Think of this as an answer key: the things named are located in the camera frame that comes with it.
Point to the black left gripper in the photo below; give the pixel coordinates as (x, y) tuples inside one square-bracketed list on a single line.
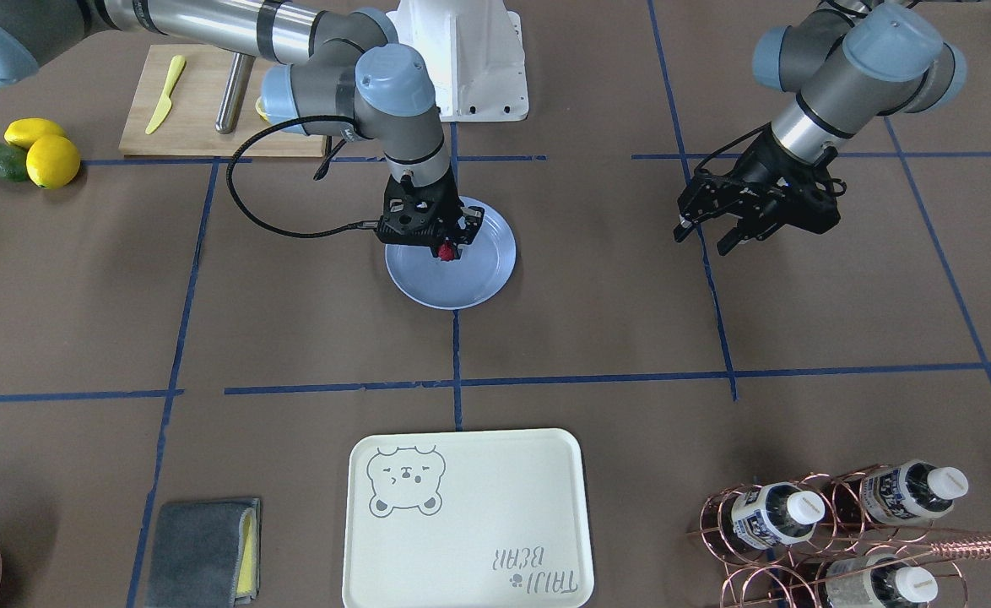
[(758, 166)]

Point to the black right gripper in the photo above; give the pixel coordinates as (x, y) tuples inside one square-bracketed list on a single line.
[(467, 226)]

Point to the red strawberry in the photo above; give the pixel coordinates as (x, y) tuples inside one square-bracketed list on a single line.
[(447, 252)]

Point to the blue plastic plate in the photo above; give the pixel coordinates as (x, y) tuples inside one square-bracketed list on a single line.
[(484, 267)]

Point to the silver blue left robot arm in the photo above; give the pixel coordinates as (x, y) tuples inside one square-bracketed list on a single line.
[(846, 63)]

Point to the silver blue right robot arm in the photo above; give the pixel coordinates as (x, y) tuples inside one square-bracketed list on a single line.
[(329, 74)]

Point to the half lemon slice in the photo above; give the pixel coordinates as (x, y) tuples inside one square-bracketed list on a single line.
[(260, 109)]

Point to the cream bear serving tray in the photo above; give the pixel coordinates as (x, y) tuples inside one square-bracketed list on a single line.
[(467, 519)]

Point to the dark tea bottle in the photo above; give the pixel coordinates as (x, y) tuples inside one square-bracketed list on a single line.
[(914, 492), (756, 519), (878, 581)]

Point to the wooden cutting board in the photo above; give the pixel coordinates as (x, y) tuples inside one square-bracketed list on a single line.
[(189, 129)]

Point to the yellow plastic knife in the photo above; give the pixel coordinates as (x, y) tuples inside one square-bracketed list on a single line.
[(164, 102)]

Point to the grey folded cloth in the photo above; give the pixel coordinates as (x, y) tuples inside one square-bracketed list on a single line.
[(206, 554)]

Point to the large yellow lemon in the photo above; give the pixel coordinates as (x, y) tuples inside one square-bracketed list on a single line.
[(53, 161)]

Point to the small yellow lemon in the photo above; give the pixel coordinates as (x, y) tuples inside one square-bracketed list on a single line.
[(23, 132)]

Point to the green lime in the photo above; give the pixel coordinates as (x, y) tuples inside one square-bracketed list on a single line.
[(13, 163)]

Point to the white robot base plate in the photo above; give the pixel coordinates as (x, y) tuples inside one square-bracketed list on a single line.
[(474, 54)]

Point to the steel knife handle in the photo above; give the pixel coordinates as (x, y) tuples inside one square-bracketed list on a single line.
[(235, 88)]

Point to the copper wire bottle rack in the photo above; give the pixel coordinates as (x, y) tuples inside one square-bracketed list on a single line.
[(781, 577)]

